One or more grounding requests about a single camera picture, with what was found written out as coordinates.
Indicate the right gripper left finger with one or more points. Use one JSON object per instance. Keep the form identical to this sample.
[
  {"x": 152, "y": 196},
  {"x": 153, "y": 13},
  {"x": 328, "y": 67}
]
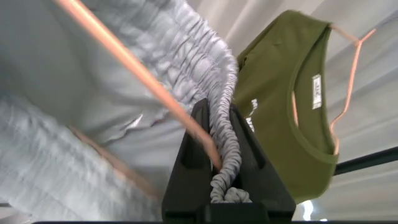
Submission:
[{"x": 186, "y": 180}]

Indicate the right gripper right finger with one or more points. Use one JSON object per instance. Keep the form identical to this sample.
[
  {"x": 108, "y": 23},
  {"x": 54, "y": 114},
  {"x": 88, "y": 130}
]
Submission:
[{"x": 264, "y": 180}]

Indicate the green long-sleeved shirt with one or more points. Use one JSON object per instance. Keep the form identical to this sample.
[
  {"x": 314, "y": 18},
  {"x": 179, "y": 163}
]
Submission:
[{"x": 273, "y": 77}]

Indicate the pink clothes hanger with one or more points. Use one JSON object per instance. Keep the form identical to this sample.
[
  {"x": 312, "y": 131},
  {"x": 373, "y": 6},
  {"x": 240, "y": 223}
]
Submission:
[
  {"x": 349, "y": 84},
  {"x": 140, "y": 71}
]

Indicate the pale grey shorts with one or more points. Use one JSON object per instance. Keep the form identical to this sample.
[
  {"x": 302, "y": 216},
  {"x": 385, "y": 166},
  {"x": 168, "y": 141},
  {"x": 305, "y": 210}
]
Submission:
[{"x": 77, "y": 77}]

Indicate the black clothes rack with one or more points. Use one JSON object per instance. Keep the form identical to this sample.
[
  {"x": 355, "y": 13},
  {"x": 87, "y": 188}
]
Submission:
[{"x": 367, "y": 161}]

